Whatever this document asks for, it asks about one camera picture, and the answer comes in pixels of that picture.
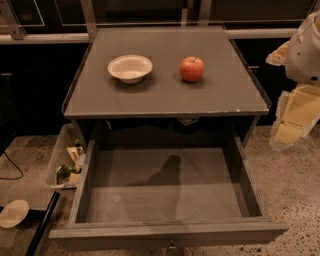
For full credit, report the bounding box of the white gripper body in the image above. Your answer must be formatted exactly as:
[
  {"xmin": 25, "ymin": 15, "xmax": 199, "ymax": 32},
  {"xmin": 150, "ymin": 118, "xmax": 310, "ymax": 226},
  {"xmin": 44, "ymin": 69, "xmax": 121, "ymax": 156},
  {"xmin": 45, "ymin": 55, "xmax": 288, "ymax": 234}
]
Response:
[{"xmin": 285, "ymin": 10, "xmax": 320, "ymax": 85}]

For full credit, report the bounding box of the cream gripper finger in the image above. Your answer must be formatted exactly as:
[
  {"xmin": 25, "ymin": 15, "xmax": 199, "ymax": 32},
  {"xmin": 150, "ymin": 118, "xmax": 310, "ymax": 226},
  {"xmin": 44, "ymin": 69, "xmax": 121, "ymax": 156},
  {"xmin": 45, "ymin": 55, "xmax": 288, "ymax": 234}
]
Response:
[
  {"xmin": 265, "ymin": 42, "xmax": 289, "ymax": 66},
  {"xmin": 269, "ymin": 84, "xmax": 320, "ymax": 151}
]

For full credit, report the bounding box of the red apple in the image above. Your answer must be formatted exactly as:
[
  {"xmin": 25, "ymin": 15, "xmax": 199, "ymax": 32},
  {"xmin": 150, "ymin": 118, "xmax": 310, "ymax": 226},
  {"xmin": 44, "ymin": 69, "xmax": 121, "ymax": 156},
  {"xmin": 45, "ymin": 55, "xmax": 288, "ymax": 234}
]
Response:
[{"xmin": 180, "ymin": 56, "xmax": 204, "ymax": 83}]

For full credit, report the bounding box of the metal drawer knob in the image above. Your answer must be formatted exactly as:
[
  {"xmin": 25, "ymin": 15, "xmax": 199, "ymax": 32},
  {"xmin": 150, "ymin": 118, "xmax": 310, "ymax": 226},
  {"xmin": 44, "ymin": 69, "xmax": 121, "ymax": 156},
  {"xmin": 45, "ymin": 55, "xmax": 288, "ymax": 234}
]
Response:
[{"xmin": 167, "ymin": 239, "xmax": 177, "ymax": 250}]

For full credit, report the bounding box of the open grey middle drawer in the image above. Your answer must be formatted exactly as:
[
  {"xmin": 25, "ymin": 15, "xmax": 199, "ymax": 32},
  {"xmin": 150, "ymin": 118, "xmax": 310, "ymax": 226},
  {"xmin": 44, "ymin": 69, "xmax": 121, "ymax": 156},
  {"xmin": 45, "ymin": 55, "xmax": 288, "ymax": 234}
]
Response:
[{"xmin": 49, "ymin": 138, "xmax": 289, "ymax": 251}]

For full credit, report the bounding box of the grey cabinet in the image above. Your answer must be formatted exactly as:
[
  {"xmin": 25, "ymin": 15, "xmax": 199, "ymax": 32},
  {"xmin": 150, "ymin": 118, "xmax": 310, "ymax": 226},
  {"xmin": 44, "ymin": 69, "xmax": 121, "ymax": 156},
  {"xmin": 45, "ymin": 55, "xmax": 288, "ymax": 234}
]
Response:
[{"xmin": 61, "ymin": 25, "xmax": 272, "ymax": 149}]

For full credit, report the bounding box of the white bowl on cabinet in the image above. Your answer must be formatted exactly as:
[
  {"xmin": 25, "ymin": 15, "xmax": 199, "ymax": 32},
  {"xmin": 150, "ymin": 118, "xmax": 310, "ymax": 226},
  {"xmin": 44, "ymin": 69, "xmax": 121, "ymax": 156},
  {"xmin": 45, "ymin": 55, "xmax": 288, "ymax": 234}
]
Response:
[{"xmin": 107, "ymin": 55, "xmax": 153, "ymax": 84}]

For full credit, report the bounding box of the clear plastic bin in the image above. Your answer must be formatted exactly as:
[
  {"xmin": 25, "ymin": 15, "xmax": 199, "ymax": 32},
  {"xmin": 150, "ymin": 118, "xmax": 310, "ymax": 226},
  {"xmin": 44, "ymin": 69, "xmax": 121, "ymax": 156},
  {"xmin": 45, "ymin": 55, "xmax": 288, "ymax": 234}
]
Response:
[{"xmin": 45, "ymin": 124, "xmax": 86, "ymax": 201}]

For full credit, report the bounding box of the white bowl on floor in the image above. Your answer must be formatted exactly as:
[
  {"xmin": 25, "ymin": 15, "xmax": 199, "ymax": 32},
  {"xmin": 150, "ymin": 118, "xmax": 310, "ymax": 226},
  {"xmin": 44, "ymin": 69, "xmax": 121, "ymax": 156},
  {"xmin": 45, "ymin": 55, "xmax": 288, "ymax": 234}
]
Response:
[{"xmin": 0, "ymin": 200, "xmax": 29, "ymax": 228}]

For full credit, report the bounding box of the metal railing frame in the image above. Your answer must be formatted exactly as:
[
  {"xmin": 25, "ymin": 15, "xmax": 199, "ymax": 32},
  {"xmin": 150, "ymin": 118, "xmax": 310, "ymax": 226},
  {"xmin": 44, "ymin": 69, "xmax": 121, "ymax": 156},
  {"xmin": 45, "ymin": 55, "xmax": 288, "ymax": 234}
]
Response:
[{"xmin": 0, "ymin": 0, "xmax": 320, "ymax": 46}]

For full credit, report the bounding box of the black cable on floor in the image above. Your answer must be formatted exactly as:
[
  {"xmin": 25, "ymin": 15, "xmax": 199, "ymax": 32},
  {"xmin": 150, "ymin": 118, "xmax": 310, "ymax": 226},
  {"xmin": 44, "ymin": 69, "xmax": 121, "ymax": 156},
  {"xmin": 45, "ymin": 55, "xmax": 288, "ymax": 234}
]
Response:
[{"xmin": 0, "ymin": 151, "xmax": 24, "ymax": 181}]

